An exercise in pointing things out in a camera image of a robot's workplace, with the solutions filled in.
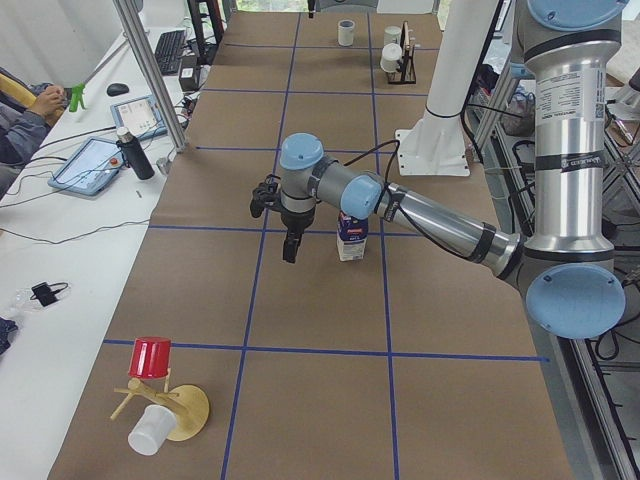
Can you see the black power supply box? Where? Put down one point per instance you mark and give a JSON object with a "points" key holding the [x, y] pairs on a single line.
{"points": [[192, 74]]}

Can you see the blue teach pendant near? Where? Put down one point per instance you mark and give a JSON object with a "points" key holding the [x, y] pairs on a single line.
{"points": [[90, 169]]}

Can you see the wooden mug tree stand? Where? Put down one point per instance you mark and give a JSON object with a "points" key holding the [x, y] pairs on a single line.
{"points": [[189, 403]]}

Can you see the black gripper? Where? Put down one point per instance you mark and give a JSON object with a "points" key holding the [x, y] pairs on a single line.
{"points": [[295, 220]]}

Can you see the red plastic cup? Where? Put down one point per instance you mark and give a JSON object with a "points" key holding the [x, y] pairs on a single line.
{"points": [[150, 357]]}

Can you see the white cup lower in rack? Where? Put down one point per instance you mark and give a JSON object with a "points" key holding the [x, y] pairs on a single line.
{"points": [[390, 56]]}

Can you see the black keyboard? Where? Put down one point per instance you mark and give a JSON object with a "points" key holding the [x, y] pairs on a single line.
{"points": [[169, 50]]}

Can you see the white cup in rack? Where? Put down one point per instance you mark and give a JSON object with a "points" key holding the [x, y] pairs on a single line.
{"points": [[392, 34], [390, 56]]}

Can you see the black computer mouse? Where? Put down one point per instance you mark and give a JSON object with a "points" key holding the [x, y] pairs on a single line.
{"points": [[117, 89]]}

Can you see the green plastic clamp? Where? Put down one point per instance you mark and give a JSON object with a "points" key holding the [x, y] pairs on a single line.
{"points": [[77, 98]]}

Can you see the black wire cup rack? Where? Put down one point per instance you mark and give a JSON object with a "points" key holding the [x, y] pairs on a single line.
{"points": [[405, 73]]}

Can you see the aluminium frame post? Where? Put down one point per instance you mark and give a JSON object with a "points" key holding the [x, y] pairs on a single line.
{"points": [[135, 33]]}

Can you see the white mug with dark inside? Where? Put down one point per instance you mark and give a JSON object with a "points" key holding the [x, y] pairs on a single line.
{"points": [[345, 32]]}

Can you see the small black adapter with cable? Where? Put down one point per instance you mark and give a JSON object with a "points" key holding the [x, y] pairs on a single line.
{"points": [[47, 294]]}

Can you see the blue teach pendant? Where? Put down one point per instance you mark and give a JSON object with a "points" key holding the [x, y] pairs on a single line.
{"points": [[141, 116], [90, 169]]}

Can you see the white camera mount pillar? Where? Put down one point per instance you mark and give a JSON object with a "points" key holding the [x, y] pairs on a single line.
{"points": [[435, 145]]}

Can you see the blue white milk carton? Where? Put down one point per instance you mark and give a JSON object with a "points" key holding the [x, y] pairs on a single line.
{"points": [[352, 236]]}

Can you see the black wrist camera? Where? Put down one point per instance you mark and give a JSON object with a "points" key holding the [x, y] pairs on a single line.
{"points": [[266, 196]]}

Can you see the blue teach pendant far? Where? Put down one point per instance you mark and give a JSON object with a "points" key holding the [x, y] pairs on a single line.
{"points": [[141, 116]]}

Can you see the white cup on wooden stand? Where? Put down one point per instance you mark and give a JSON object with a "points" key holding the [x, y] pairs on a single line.
{"points": [[152, 429]]}

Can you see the black water bottle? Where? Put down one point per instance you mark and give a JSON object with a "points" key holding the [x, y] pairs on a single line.
{"points": [[133, 153]]}

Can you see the seated person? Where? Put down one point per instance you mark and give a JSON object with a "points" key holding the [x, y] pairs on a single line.
{"points": [[28, 113]]}

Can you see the white cup upper in rack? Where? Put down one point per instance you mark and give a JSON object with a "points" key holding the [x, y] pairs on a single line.
{"points": [[392, 34]]}

